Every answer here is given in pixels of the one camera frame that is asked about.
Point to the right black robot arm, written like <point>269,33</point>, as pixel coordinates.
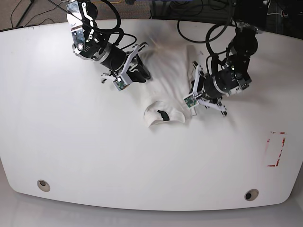
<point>101,45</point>

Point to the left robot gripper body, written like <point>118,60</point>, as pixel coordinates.
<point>205,92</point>

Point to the right table grommet hole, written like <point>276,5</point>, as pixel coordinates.
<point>251,195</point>

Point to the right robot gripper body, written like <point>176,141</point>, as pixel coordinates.
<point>118,61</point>

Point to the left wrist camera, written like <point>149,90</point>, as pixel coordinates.
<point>190,101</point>

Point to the red tape rectangle marking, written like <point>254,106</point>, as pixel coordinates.
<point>274,148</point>

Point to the table grommet hole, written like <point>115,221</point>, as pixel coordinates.
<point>43,185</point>
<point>251,195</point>

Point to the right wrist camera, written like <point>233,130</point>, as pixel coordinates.
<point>122,82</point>

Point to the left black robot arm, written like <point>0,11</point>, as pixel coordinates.
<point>229,76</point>

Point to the left table grommet hole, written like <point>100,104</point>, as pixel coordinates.
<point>43,185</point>

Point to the white printed t-shirt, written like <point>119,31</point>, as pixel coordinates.
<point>172,72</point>

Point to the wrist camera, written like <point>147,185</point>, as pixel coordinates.
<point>190,101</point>
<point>122,82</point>

